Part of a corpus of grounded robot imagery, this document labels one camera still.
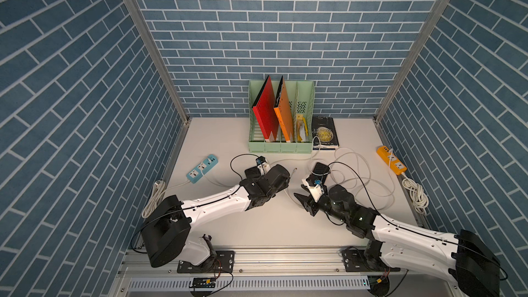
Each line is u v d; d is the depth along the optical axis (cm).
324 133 112
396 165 97
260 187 61
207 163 97
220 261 72
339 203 58
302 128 111
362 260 68
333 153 105
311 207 68
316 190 67
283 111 87
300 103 112
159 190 91
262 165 74
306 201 69
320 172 97
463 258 42
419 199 87
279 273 72
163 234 41
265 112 85
